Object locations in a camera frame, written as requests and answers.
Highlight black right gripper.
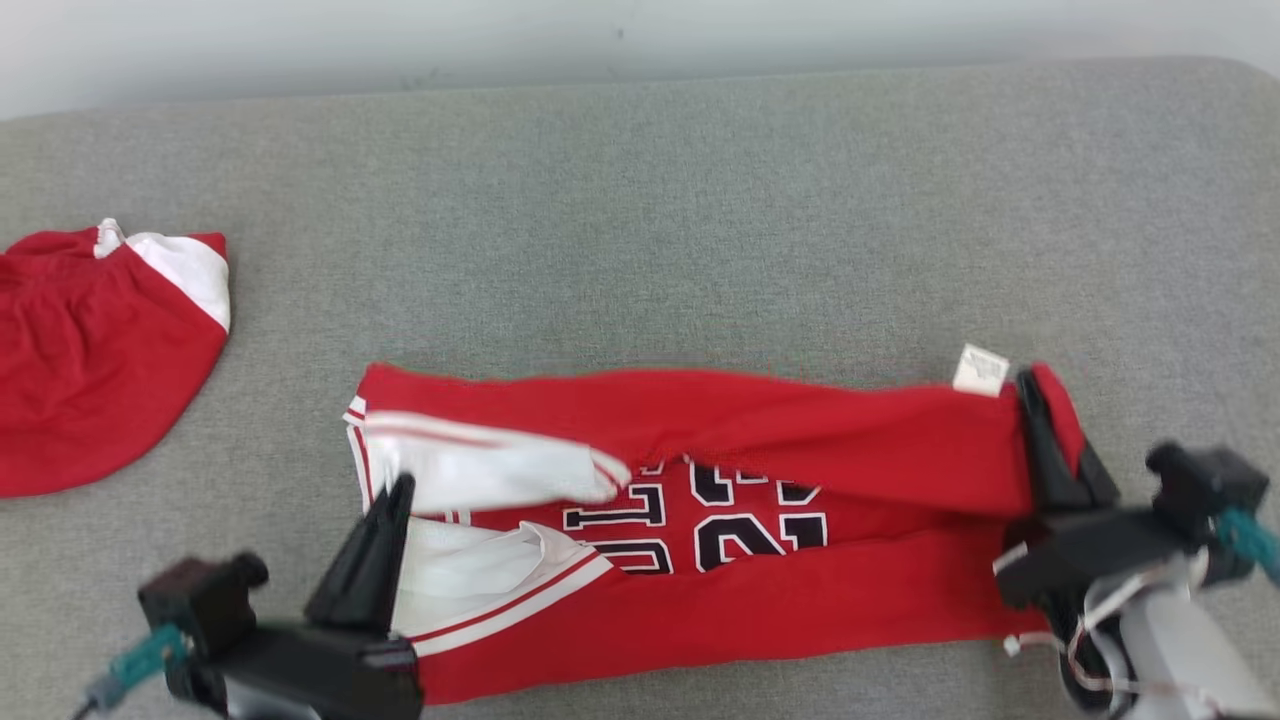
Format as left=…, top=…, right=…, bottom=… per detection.
left=994, top=370, right=1197, bottom=610

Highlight red Bulls 23 jersey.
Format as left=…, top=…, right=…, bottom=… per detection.
left=343, top=343, right=1087, bottom=707

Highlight red shorts with white stripe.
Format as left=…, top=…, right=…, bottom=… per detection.
left=0, top=218, right=232, bottom=498

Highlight grey fabric sofa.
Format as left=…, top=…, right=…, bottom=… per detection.
left=0, top=55, right=1280, bottom=720

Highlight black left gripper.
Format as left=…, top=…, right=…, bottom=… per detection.
left=189, top=472, right=424, bottom=720

